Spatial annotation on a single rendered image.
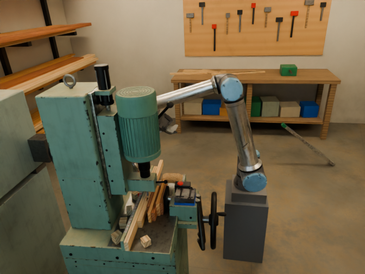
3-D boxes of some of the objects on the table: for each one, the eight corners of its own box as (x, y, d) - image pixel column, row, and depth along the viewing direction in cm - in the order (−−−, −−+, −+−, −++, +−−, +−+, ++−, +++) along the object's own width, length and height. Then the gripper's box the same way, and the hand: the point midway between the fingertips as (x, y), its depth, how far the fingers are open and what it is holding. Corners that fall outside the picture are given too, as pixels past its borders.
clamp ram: (178, 211, 140) (177, 197, 136) (164, 211, 141) (162, 196, 137) (181, 200, 148) (180, 186, 144) (167, 199, 149) (165, 185, 145)
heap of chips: (181, 182, 163) (181, 179, 162) (160, 182, 164) (159, 178, 163) (183, 174, 170) (183, 170, 169) (163, 174, 172) (162, 170, 171)
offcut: (151, 244, 123) (150, 239, 121) (144, 248, 121) (143, 242, 120) (147, 240, 125) (146, 234, 124) (140, 243, 124) (140, 237, 122)
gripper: (149, 107, 159) (158, 100, 140) (176, 129, 163) (188, 125, 144) (140, 118, 156) (148, 113, 138) (167, 141, 161) (178, 138, 142)
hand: (165, 123), depth 140 cm, fingers open, 14 cm apart
